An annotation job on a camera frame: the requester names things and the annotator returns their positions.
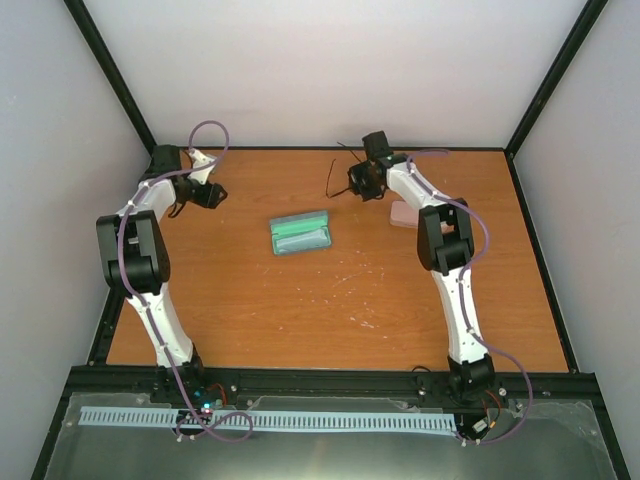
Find dark aviator sunglasses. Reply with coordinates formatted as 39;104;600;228
323;140;366;200

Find pink glasses case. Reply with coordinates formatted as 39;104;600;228
389;200;419;229

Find grey-blue glasses case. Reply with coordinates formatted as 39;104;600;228
269;210;332;256

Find light-blue cleaning cloth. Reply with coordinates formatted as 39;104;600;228
275;229;331;254

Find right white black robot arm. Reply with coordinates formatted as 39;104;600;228
348;131;495;403

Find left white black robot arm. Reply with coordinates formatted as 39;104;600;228
96;144;227;403

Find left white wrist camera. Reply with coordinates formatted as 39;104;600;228
187;148;219;185

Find black cage frame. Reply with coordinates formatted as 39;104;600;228
32;1;629;479

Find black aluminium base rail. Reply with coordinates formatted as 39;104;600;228
63;365;601;409

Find light-blue slotted cable duct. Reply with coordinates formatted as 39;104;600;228
77;406;456;436

